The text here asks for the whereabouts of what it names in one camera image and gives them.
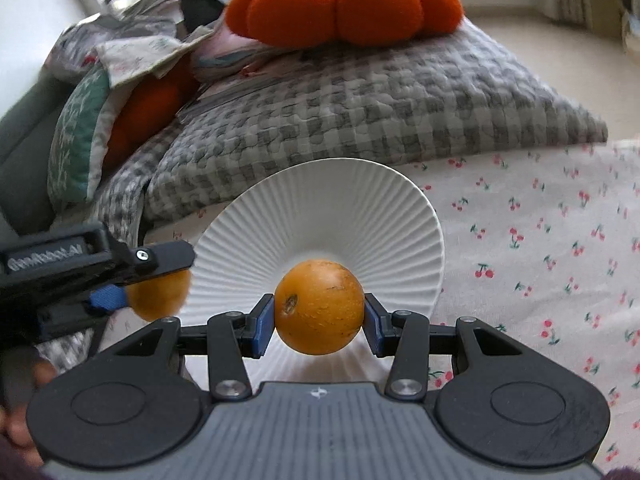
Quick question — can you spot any large pale yellow fruit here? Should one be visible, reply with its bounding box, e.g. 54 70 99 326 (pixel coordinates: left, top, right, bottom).
125 269 191 322

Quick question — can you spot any large orange-yellow fruit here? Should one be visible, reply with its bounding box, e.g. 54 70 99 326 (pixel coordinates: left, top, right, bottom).
273 259 364 356

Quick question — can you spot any person's left hand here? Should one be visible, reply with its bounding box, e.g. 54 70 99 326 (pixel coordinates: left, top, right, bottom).
1 359 56 472

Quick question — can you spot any green white patterned pillow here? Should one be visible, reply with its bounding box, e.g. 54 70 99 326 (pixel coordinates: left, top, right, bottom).
47 64 116 211

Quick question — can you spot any white ribbed plate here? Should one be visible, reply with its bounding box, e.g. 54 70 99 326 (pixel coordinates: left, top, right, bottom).
177 157 446 396

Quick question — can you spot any dark green sofa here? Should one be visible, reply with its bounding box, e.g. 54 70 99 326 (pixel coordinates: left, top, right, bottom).
1 74 73 242

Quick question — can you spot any red orange cushion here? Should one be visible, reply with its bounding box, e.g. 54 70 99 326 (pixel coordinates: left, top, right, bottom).
103 54 200 174

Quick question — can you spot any floral cloth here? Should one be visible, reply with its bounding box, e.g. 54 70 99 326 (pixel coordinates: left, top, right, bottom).
94 26 214 90

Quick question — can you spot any grey floral pouch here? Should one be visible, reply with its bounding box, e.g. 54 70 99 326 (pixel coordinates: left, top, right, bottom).
44 14 177 84

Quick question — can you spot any pink folded cloth stack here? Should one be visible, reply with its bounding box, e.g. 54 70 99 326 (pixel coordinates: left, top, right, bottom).
189 16 282 82

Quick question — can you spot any grey checked quilt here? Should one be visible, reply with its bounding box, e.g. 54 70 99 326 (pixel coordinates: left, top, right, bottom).
88 22 608 243

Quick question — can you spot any orange pumpkin plush cushion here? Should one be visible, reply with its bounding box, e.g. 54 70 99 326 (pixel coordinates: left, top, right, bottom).
224 0 464 50

